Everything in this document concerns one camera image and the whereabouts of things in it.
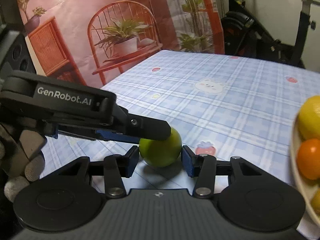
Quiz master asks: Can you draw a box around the green apple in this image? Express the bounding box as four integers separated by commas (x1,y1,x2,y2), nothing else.
139,127,182,167

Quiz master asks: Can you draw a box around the orange tangerine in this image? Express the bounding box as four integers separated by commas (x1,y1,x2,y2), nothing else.
296,139,319,180

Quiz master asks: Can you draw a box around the yellow lemon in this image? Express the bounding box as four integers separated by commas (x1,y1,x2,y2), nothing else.
310,189,320,215
298,95,320,140

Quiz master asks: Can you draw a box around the grey gloved hand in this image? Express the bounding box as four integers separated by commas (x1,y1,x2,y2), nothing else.
1,124,47,202

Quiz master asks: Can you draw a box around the blue plaid tablecloth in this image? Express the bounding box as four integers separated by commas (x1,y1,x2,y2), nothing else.
42,50,319,194

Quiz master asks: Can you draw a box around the printed pink backdrop cloth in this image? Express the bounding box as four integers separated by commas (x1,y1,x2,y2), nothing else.
17,0,225,87

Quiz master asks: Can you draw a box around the beige plate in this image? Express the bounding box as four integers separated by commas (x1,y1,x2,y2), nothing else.
289,114,320,228

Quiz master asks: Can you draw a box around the black exercise bike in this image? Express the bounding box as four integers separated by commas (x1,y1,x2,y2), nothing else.
221,0,319,69

